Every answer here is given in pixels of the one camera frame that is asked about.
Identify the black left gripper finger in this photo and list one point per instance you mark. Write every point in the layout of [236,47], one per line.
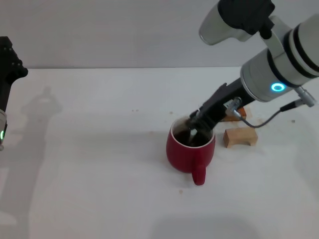
[11,62]

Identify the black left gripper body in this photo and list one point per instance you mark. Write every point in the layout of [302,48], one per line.
[5,92]

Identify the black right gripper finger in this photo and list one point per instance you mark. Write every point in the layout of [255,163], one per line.
[205,125]
[196,117]

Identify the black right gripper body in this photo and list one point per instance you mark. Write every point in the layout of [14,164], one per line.
[219,104]

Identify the red ceramic coffee cup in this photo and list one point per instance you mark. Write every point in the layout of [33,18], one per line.
[184,159]

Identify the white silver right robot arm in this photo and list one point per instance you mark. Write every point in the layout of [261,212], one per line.
[274,62]

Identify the light wooden spoon rest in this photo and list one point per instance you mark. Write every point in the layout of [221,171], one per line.
[239,137]

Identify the dark orange wooden block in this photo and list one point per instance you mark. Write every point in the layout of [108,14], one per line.
[243,113]

